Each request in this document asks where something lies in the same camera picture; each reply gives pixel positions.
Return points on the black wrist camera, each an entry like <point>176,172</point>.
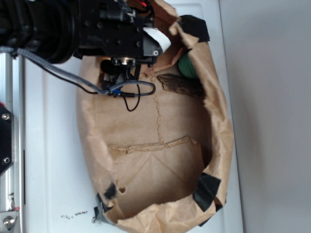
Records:
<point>112,74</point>

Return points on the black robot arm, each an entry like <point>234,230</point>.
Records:
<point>55,30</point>

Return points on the aluminium frame rail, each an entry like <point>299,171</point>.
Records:
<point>12,187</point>

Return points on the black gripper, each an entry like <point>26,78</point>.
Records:
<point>114,29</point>

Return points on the dark wood bark piece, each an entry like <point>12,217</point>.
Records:
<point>181,85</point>

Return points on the green textured ball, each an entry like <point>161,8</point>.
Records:
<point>186,67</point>

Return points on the black mounting plate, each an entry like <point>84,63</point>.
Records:
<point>5,139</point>

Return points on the brown paper bag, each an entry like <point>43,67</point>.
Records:
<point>164,167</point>

